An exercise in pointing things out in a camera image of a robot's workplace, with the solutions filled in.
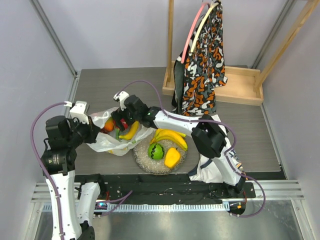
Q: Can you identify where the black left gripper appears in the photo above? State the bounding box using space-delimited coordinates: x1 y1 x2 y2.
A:
66 114 101 147

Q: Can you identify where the white plastic bag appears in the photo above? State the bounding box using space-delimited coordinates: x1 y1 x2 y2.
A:
87 107 154 156

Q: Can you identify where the green fake watermelon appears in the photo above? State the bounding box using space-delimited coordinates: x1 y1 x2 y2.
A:
147 143 165 160

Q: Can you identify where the yellow fake banana bunch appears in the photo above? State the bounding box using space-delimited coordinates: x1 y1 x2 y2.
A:
150 129 188 151

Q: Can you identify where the yellow fake bell pepper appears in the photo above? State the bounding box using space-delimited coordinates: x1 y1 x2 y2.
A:
164 147 181 169

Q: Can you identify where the red fake dragon fruit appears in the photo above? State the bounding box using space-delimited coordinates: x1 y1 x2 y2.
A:
113 118 128 132

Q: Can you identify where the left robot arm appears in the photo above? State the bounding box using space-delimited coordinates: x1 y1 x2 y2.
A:
41 115 107 240

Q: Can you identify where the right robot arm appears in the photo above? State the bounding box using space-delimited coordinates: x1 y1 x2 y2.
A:
111 91 246 198

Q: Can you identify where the single yellow fake banana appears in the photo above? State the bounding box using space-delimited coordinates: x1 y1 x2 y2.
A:
118 121 140 141

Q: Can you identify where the fake orange fruit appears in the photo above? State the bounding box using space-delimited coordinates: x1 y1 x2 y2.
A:
103 117 114 133

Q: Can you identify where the zebra striped garment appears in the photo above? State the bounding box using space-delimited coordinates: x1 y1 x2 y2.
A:
171 53 185 115

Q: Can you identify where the round glass plate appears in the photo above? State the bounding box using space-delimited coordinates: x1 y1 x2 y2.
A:
132 130 187 175

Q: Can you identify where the camouflage patterned garment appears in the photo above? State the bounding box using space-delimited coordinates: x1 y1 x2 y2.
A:
181 0 228 116

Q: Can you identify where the white navy-trimmed tank top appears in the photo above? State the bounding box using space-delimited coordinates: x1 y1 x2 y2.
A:
187 114 245 185

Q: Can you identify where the wooden clothes rack base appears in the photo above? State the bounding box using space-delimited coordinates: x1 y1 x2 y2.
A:
162 0 320 106

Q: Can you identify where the pink clothes hanger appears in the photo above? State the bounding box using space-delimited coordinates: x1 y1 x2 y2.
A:
180 2 210 64

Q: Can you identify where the cream clothes hanger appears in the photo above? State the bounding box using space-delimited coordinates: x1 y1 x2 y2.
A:
189 1 221 54

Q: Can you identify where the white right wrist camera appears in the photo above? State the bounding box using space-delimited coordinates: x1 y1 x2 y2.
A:
113 91 130 111

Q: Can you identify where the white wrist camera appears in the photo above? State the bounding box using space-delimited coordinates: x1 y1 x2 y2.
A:
64 101 89 125
113 91 130 111

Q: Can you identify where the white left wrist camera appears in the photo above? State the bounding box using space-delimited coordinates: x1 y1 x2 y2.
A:
64 101 89 125

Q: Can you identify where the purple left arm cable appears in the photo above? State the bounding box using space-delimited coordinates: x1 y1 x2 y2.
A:
29 102 133 240

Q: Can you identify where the white slotted cable duct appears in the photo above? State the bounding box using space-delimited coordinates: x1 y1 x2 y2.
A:
42 202 231 213

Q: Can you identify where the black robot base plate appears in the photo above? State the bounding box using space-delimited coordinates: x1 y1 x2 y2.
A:
73 173 257 204

